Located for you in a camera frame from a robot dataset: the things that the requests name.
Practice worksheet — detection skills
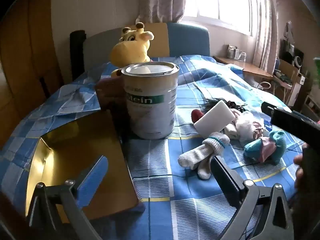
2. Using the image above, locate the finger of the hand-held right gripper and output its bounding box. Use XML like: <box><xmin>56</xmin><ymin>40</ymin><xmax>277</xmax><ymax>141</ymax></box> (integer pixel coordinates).
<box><xmin>261</xmin><ymin>102</ymin><xmax>275</xmax><ymax>117</ymax></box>

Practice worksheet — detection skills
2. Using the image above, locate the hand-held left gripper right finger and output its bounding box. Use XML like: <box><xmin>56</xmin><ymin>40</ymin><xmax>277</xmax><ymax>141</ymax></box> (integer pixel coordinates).
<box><xmin>210</xmin><ymin>156</ymin><xmax>294</xmax><ymax>240</ymax></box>

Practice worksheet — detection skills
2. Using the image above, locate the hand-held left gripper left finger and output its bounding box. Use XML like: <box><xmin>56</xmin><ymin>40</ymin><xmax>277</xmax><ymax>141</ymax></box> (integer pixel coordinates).
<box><xmin>26</xmin><ymin>155</ymin><xmax>109</xmax><ymax>240</ymax></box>

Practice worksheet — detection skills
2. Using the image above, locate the white sock blue cuff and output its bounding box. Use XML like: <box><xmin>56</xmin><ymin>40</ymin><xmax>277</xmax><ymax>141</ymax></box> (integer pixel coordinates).
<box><xmin>178</xmin><ymin>132</ymin><xmax>230</xmax><ymax>169</ymax></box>

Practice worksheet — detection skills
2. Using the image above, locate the teal and pink plush toy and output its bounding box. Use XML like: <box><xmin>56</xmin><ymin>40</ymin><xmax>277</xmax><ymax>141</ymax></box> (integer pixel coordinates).
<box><xmin>244</xmin><ymin>130</ymin><xmax>287</xmax><ymax>165</ymax></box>

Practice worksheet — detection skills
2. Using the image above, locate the brown box gold interior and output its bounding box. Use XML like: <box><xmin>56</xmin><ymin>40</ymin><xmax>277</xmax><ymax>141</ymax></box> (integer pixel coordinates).
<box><xmin>25</xmin><ymin>110</ymin><xmax>140</xmax><ymax>220</ymax></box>

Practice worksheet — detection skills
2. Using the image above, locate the person's right hand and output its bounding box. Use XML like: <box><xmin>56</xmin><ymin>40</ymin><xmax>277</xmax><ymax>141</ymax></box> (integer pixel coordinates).
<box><xmin>293</xmin><ymin>142</ymin><xmax>308</xmax><ymax>189</ymax></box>

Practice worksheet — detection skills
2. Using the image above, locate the shelf unit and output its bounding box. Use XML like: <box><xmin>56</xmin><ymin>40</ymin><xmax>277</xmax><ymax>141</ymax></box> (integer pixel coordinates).
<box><xmin>300</xmin><ymin>90</ymin><xmax>320</xmax><ymax>123</ymax></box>

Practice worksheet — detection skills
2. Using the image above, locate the white metal folding chair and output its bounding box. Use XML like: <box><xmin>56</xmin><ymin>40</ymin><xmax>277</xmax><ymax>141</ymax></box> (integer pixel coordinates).
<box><xmin>272</xmin><ymin>70</ymin><xmax>300</xmax><ymax>105</ymax></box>

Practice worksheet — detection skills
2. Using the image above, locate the wooden desk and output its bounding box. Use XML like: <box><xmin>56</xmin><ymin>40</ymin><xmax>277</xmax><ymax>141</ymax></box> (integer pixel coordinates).
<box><xmin>214</xmin><ymin>56</ymin><xmax>273</xmax><ymax>80</ymax></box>

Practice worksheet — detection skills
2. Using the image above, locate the cardboard box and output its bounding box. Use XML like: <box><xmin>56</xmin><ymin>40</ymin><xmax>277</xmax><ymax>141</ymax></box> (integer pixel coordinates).
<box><xmin>277</xmin><ymin>59</ymin><xmax>300</xmax><ymax>100</ymax></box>

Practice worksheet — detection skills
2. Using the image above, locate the white rectangular box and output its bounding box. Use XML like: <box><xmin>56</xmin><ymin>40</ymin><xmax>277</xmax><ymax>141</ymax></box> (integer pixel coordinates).
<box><xmin>193</xmin><ymin>99</ymin><xmax>236</xmax><ymax>137</ymax></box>

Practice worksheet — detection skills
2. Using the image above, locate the blue plaid bed sheet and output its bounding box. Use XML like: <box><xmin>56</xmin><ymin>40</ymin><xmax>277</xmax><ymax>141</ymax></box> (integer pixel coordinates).
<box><xmin>0</xmin><ymin>54</ymin><xmax>307</xmax><ymax>240</ymax></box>

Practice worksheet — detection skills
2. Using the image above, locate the small white fan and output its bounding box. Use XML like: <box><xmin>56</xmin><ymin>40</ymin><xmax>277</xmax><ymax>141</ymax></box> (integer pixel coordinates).
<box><xmin>292</xmin><ymin>55</ymin><xmax>305</xmax><ymax>68</ymax></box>

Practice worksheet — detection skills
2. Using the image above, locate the clear plastic organizer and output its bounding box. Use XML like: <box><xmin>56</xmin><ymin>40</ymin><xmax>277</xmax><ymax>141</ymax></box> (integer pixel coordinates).
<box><xmin>227</xmin><ymin>44</ymin><xmax>247</xmax><ymax>60</ymax></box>

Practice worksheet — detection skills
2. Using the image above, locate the red cloth item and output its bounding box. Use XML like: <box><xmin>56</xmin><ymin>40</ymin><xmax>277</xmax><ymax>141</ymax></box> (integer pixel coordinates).
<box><xmin>191</xmin><ymin>109</ymin><xmax>206</xmax><ymax>123</ymax></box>

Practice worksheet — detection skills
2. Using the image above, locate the pink patterned curtain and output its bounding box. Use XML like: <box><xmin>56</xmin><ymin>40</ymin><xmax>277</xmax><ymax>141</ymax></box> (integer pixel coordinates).
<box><xmin>250</xmin><ymin>0</ymin><xmax>278</xmax><ymax>68</ymax></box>
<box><xmin>137</xmin><ymin>0</ymin><xmax>187</xmax><ymax>23</ymax></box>

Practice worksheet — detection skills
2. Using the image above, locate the silver tin can green label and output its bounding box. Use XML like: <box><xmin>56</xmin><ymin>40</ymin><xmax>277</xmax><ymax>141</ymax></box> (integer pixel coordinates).
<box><xmin>121</xmin><ymin>62</ymin><xmax>180</xmax><ymax>140</ymax></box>

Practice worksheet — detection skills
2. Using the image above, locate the grey yellow blue headboard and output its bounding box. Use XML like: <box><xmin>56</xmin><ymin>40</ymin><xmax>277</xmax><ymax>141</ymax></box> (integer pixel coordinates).
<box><xmin>82</xmin><ymin>22</ymin><xmax>210</xmax><ymax>68</ymax></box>

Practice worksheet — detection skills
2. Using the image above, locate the window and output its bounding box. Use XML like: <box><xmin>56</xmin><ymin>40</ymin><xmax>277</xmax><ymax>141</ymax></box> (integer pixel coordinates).
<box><xmin>184</xmin><ymin>0</ymin><xmax>263</xmax><ymax>37</ymax></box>

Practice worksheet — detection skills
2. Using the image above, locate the yellow bear plush toy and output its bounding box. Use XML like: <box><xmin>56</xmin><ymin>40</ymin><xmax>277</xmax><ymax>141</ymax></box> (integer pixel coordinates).
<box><xmin>111</xmin><ymin>22</ymin><xmax>154</xmax><ymax>78</ymax></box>

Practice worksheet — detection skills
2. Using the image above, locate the wooden wardrobe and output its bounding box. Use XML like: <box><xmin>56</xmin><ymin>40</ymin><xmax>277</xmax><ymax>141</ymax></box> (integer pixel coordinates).
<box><xmin>0</xmin><ymin>0</ymin><xmax>73</xmax><ymax>140</ymax></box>

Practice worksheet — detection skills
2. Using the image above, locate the dark frilly hair tie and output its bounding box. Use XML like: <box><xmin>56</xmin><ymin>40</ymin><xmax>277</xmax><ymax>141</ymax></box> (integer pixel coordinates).
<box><xmin>200</xmin><ymin>97</ymin><xmax>247</xmax><ymax>113</ymax></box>

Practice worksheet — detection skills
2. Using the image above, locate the black padded post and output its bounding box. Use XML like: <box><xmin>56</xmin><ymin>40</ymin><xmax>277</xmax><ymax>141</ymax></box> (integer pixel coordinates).
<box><xmin>69</xmin><ymin>30</ymin><xmax>87</xmax><ymax>81</ymax></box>

